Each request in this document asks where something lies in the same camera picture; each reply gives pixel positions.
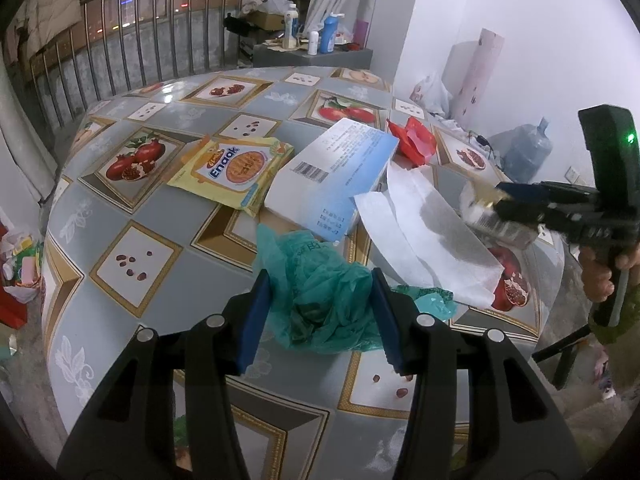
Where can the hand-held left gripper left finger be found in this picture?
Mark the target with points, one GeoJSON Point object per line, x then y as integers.
{"type": "Point", "coordinates": [252, 330]}

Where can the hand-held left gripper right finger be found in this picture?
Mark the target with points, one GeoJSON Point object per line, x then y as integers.
{"type": "Point", "coordinates": [387, 325]}

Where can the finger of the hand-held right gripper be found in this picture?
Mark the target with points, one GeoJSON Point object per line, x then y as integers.
{"type": "Point", "coordinates": [545, 192]}
{"type": "Point", "coordinates": [550, 220]}

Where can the silver drink can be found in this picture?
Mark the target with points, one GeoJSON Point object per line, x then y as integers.
{"type": "Point", "coordinates": [490, 227]}

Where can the green plastic bag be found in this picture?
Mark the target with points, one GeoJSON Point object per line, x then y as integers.
{"type": "Point", "coordinates": [320, 290]}

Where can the yellow snack packet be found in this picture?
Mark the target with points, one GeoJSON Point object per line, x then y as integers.
{"type": "Point", "coordinates": [235, 170]}

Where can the white blue box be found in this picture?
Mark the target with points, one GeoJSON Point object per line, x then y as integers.
{"type": "Point", "coordinates": [325, 170]}

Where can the person's right forearm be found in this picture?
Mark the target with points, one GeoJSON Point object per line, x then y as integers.
{"type": "Point", "coordinates": [625, 360]}

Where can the person's right hand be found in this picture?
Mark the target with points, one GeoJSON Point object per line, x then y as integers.
{"type": "Point", "coordinates": [597, 277]}

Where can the blue water jug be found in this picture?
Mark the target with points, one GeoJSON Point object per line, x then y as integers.
{"type": "Point", "coordinates": [527, 152]}

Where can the white tissue sheet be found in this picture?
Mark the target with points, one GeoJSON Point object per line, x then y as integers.
{"type": "Point", "coordinates": [430, 240]}

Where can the black tripod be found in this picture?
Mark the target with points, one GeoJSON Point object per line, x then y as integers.
{"type": "Point", "coordinates": [565, 347]}

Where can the pink patterned roll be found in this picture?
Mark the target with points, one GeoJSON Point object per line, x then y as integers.
{"type": "Point", "coordinates": [482, 80]}

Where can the red wrapper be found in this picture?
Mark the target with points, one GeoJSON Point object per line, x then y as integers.
{"type": "Point", "coordinates": [415, 140]}

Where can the grey roll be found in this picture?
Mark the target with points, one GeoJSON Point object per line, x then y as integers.
{"type": "Point", "coordinates": [460, 75]}

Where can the white bag of colourful scraps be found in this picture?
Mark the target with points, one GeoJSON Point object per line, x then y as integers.
{"type": "Point", "coordinates": [22, 265]}

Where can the pink cup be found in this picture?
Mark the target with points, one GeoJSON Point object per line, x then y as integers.
{"type": "Point", "coordinates": [361, 32]}

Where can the blue bottle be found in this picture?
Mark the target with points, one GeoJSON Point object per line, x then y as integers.
{"type": "Point", "coordinates": [330, 35]}

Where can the small white bottle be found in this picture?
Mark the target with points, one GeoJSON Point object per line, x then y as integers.
{"type": "Point", "coordinates": [313, 44]}

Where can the grey cabinet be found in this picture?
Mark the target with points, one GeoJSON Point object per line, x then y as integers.
{"type": "Point", "coordinates": [300, 57]}

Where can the cream bottle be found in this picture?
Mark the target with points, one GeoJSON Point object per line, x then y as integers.
{"type": "Point", "coordinates": [291, 27]}

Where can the cardboard box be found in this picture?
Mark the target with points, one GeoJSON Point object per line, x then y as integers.
{"type": "Point", "coordinates": [267, 20]}

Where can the metal railing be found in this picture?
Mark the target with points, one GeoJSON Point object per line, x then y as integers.
{"type": "Point", "coordinates": [150, 35]}

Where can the crumpled white plastic bag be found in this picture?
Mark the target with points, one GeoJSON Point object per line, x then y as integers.
{"type": "Point", "coordinates": [265, 2]}

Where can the beige jacket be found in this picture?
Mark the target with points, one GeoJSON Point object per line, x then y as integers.
{"type": "Point", "coordinates": [50, 5]}

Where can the white wall socket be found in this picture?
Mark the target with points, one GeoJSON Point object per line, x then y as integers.
{"type": "Point", "coordinates": [572, 175]}

